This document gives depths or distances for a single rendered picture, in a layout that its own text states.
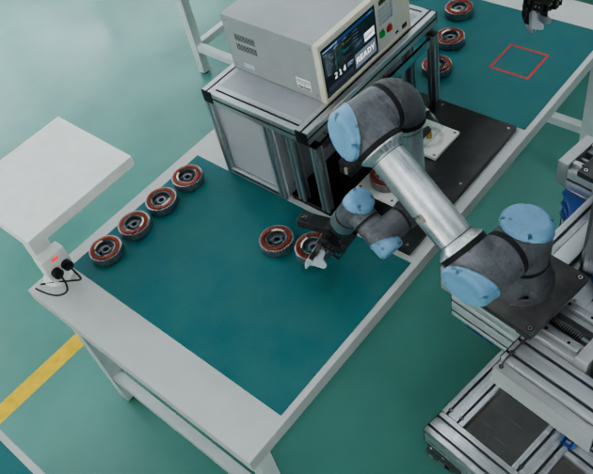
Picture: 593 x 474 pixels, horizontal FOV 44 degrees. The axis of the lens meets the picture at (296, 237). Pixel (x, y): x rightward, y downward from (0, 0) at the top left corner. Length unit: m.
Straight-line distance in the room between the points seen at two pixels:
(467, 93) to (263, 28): 0.89
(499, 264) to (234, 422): 0.85
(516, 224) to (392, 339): 1.41
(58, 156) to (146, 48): 2.67
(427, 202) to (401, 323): 1.46
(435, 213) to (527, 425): 1.14
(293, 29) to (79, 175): 0.73
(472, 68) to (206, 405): 1.60
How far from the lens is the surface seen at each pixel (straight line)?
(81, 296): 2.45
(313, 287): 2.21
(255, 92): 2.32
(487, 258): 1.59
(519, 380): 1.79
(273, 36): 2.20
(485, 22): 3.12
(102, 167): 2.10
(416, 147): 1.79
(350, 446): 2.77
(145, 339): 2.26
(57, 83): 4.82
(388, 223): 1.92
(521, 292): 1.76
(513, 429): 2.56
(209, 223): 2.47
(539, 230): 1.64
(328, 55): 2.14
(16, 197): 2.15
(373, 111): 1.61
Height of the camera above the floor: 2.51
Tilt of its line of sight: 48 degrees down
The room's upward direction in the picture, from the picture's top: 15 degrees counter-clockwise
